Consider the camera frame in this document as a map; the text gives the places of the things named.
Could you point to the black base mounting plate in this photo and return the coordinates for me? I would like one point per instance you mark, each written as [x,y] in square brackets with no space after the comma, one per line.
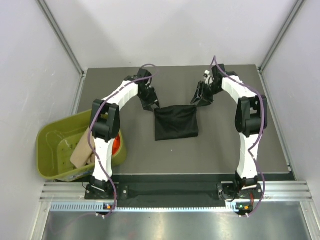
[213,186]

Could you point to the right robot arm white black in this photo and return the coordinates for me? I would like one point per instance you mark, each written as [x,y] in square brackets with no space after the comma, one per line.
[251,118]

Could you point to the grey slotted cable duct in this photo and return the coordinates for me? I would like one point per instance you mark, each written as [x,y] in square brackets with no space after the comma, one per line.
[103,207]

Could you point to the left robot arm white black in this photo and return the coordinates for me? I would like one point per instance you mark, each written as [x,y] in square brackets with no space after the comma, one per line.
[105,124]

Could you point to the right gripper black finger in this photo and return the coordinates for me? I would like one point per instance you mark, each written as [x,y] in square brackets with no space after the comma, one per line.
[203,101]
[199,92]

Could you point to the black t shirt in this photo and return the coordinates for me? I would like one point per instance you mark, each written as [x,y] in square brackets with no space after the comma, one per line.
[176,122]

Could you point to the beige t shirt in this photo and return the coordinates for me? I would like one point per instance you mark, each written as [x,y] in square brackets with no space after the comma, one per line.
[82,152]

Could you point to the aluminium corner post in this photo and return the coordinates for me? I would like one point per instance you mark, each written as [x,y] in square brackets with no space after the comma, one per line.
[59,34]
[297,6]

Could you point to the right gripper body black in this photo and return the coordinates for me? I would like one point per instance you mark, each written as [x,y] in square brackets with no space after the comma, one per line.
[209,90]

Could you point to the orange t shirt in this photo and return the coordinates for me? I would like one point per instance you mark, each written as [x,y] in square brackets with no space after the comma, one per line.
[116,145]

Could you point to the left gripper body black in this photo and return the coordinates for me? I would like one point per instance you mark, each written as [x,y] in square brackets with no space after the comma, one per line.
[149,95]

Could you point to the aluminium frame rail front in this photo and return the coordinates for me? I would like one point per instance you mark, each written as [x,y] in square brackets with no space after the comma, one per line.
[275,191]

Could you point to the right aluminium corner post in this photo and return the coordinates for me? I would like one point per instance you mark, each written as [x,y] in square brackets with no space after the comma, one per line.
[297,6]

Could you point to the olive green plastic bin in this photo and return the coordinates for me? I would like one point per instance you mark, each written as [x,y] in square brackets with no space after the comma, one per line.
[55,145]

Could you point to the left aluminium corner post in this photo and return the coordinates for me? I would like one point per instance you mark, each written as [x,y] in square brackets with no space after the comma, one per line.
[59,34]

